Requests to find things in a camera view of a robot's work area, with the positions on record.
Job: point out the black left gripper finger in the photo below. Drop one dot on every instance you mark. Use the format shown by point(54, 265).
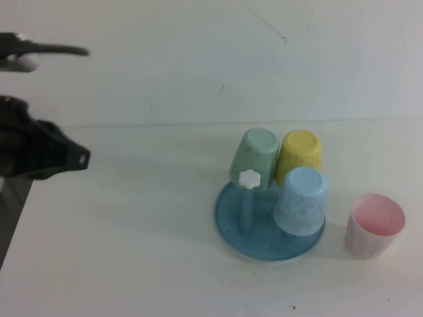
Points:
point(49, 49)
point(59, 155)

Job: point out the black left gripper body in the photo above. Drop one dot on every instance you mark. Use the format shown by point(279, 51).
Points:
point(15, 142)

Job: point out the green plastic cup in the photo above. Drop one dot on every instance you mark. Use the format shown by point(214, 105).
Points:
point(253, 156)

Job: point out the blue cup stand white caps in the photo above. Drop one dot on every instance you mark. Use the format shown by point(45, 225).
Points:
point(257, 241)

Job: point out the yellow plastic cup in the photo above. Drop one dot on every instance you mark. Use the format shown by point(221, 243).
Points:
point(299, 155)

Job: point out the light blue plastic cup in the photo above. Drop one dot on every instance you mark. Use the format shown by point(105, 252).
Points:
point(299, 204)

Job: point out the pink plastic cup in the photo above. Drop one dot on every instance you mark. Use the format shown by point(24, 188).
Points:
point(376, 214)

